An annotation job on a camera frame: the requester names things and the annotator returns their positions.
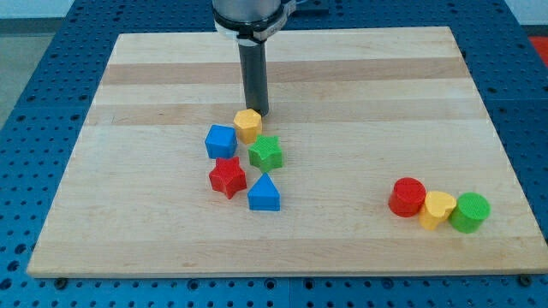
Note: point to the green star block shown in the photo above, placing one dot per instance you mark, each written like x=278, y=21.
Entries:
x=266, y=153

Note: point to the red star block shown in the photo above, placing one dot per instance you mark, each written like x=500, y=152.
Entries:
x=228, y=177

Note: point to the yellow hexagon block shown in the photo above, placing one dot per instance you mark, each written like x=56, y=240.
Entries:
x=248, y=125

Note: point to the blue triangle block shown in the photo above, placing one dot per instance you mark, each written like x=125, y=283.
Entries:
x=264, y=195

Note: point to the blue cube block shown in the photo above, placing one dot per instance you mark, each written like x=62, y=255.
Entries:
x=221, y=142

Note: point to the wooden board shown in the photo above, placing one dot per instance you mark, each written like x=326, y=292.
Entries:
x=354, y=110

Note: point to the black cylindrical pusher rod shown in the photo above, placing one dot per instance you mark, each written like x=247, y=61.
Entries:
x=254, y=77

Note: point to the red cylinder block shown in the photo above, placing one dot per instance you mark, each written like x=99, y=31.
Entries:
x=407, y=197

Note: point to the yellow heart block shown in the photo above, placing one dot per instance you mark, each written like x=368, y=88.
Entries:
x=436, y=208

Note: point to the green cylinder block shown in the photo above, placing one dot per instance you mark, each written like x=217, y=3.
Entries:
x=470, y=212

